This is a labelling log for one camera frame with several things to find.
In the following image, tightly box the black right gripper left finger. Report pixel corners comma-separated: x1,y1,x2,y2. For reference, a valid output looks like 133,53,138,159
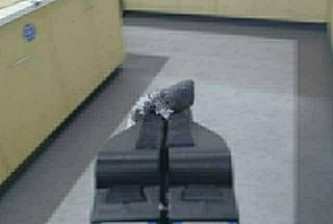
91,115,164,223

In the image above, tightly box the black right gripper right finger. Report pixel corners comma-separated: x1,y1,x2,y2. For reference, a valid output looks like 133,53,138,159
166,115,239,223

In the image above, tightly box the grey patterned cloth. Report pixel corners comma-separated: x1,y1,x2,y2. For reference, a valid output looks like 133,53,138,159
127,79,195,127

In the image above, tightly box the wooden kitchen island cabinet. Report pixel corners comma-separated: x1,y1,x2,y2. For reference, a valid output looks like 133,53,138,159
1,0,124,182

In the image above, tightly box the blue round recycling sticker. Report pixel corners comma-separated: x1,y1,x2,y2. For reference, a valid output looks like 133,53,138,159
22,23,37,42

